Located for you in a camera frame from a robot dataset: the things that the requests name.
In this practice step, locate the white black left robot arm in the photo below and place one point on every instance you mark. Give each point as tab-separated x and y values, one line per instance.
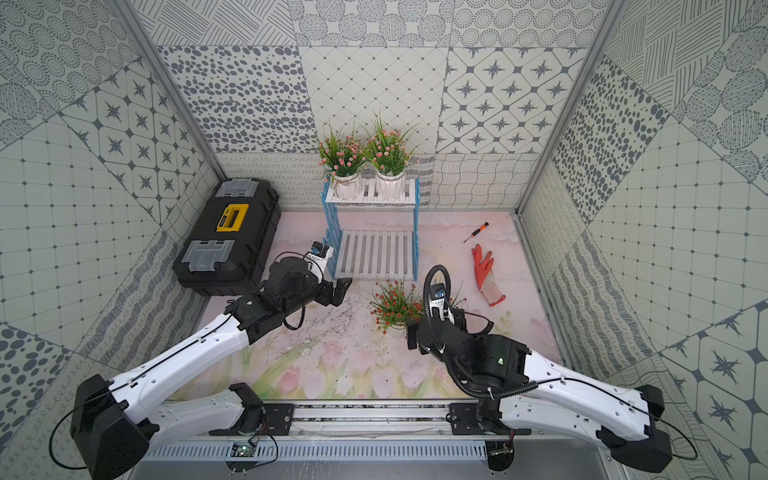
116	422

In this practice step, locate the red baby's breath potted plant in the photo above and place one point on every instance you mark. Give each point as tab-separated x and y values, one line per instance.
394	305

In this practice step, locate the black yellow plastic toolbox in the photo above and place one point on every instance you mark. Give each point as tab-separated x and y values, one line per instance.
226	252

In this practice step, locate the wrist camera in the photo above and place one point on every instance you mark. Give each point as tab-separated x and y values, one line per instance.
321	252
439	304

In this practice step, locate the orange black screwdriver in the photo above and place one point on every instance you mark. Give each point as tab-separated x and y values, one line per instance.
476	232

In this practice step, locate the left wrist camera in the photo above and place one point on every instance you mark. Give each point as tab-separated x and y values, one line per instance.
321	252

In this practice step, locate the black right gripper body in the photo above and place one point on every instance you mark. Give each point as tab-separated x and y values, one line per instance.
411	331

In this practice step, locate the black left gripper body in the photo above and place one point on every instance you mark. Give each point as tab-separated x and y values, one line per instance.
328	290

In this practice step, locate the blue white wooden plant rack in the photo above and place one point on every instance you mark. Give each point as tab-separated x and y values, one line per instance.
378	252

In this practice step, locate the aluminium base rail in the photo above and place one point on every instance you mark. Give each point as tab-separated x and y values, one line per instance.
431	430

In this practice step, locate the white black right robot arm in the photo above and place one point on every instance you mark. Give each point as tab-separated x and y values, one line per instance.
512	389

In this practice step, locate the red rubber work glove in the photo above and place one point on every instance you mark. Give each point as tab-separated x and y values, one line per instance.
483	264

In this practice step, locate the pink baby's breath potted plant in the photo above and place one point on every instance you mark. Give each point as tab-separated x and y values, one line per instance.
342	159

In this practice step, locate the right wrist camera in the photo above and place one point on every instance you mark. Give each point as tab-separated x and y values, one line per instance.
439	304

